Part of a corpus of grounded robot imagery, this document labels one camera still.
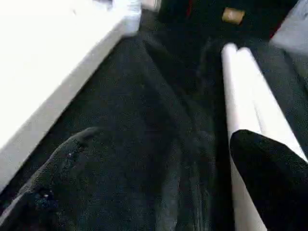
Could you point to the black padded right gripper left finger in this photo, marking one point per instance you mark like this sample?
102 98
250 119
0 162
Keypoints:
53 187

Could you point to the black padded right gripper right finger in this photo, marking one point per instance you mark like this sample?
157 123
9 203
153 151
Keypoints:
276 187

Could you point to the white plastic table top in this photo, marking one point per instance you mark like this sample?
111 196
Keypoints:
48 60

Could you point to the black padded mat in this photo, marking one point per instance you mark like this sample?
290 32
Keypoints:
156 108

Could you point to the white curved plastic panel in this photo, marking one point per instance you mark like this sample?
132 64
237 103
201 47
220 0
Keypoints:
293 26

